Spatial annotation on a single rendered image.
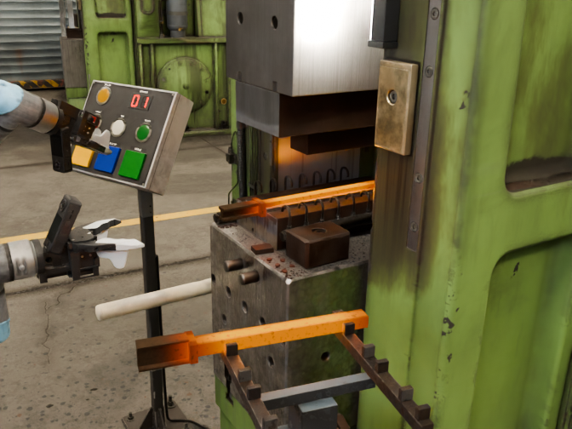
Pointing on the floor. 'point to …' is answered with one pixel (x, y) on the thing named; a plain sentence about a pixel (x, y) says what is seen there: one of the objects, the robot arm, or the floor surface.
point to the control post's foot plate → (145, 418)
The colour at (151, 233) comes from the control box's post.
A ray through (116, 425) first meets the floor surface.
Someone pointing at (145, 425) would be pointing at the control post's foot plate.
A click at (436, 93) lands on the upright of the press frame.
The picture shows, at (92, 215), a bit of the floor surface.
